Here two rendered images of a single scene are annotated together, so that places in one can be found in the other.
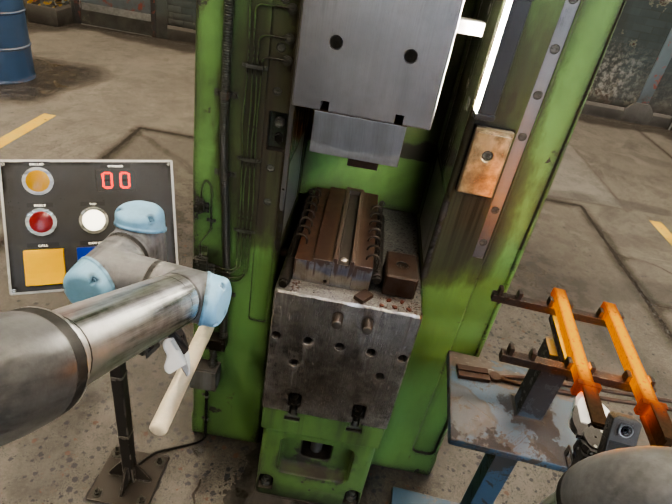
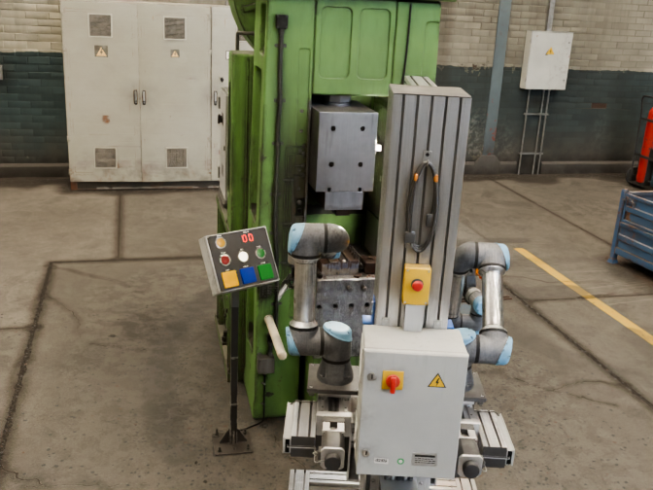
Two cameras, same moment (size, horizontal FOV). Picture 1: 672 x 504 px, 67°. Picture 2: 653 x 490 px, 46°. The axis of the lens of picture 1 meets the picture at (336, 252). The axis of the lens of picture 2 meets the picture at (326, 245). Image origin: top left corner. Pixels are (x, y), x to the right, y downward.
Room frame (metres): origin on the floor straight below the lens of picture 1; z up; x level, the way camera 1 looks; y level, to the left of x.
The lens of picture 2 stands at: (-2.56, 0.96, 2.32)
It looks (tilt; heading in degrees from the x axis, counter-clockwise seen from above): 18 degrees down; 346
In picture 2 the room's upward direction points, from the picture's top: 3 degrees clockwise
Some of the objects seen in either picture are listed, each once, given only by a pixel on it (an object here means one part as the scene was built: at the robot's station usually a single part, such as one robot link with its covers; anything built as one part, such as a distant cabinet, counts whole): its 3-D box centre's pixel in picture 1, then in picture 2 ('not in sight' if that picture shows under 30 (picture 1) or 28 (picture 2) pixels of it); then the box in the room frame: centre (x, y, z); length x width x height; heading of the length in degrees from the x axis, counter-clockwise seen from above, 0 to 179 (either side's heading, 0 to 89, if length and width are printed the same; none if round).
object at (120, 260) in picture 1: (116, 276); not in sight; (0.57, 0.31, 1.23); 0.11 x 0.11 x 0.08; 84
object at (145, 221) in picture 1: (140, 239); not in sight; (0.67, 0.31, 1.23); 0.09 x 0.08 x 0.11; 174
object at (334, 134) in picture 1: (362, 110); (334, 190); (1.27, 0.00, 1.32); 0.42 x 0.20 x 0.10; 0
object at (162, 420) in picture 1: (188, 365); (275, 336); (0.97, 0.35, 0.62); 0.44 x 0.05 x 0.05; 0
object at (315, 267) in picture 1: (340, 231); (330, 254); (1.27, 0.00, 0.96); 0.42 x 0.20 x 0.09; 0
